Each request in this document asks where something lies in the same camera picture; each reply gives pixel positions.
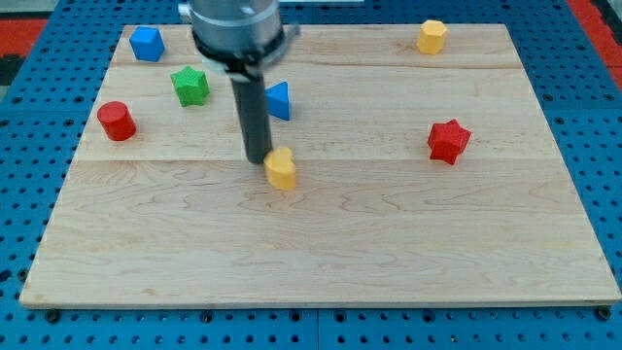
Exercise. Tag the blue triangle block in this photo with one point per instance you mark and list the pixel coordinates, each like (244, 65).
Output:
(278, 101)

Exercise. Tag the wooden board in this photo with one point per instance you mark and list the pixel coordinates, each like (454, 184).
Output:
(175, 217)

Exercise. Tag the yellow hexagon block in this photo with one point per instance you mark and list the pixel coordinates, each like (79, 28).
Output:
(432, 36)

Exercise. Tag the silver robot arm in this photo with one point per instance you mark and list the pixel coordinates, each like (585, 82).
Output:
(242, 39)

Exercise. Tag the blue cube block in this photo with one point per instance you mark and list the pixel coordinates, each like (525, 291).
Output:
(147, 44)

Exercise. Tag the green star block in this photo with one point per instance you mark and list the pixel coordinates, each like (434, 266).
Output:
(191, 86)

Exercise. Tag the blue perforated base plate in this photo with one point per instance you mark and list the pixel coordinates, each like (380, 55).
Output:
(45, 110)

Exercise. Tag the red cylinder block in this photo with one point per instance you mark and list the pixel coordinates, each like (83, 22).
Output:
(116, 121)

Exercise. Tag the red star block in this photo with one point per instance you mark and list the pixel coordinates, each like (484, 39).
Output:
(447, 140)

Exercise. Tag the yellow heart block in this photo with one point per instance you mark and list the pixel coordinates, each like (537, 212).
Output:
(280, 170)

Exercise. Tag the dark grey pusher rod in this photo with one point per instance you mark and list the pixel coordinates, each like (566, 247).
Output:
(251, 106)

